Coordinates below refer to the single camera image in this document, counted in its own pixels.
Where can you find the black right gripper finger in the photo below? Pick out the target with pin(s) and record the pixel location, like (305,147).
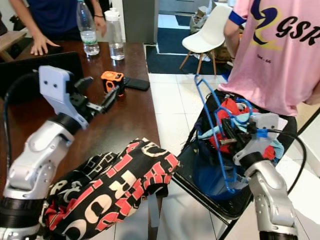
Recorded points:
(227,126)
(231,141)

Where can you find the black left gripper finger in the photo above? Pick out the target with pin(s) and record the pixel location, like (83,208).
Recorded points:
(86,83)
(107,106)

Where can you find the red knit shirt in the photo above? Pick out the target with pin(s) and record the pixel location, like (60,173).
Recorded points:
(222,135)

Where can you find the blue plastic clothes hanger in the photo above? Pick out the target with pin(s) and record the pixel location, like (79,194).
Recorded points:
(218,150)

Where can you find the black red lettered shirt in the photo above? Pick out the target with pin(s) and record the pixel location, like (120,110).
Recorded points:
(110,190)

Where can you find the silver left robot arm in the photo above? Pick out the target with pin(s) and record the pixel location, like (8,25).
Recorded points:
(40,165)

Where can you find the teal cloth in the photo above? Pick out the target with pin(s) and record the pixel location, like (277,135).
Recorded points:
(210,132)

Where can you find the brown wooden table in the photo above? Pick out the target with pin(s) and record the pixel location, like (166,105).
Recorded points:
(130,120)

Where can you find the orange black tape measure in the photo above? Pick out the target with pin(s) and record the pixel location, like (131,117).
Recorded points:
(112,80)

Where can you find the black phone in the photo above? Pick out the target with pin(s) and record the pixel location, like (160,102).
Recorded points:
(137,84)

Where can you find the dark blue garment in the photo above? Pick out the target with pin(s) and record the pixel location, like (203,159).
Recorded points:
(210,175)

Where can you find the clear bottle white cap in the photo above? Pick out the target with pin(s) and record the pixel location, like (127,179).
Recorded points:
(116,37)

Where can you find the black laptop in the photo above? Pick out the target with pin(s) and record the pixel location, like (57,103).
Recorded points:
(30,70)

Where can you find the black chair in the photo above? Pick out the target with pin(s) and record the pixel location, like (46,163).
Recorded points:
(210,200)

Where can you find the person in navy shirt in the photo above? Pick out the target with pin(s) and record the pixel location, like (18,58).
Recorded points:
(55,15)

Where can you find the person in pink shirt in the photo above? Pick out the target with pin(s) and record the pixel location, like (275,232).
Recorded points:
(280,50)

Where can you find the white chair wooden legs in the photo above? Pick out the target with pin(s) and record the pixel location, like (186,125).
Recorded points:
(210,30)

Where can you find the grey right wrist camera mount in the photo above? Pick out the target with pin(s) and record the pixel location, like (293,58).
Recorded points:
(262,130)

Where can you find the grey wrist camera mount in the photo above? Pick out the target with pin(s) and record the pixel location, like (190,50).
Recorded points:
(262,130)
(57,90)

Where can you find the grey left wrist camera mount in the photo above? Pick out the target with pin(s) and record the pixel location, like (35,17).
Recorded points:
(57,90)

